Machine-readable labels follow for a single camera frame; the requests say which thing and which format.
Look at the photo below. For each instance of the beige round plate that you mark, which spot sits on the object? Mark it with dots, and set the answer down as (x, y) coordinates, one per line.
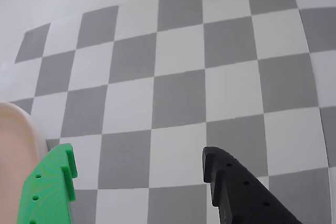
(13, 140)

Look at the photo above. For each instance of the grey white checkerboard mat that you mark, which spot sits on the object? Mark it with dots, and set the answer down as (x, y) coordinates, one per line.
(178, 95)

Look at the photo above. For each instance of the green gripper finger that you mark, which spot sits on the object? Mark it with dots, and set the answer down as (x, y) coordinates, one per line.
(47, 182)

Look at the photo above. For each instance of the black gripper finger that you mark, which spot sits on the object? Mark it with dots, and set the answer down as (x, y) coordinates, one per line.
(241, 197)

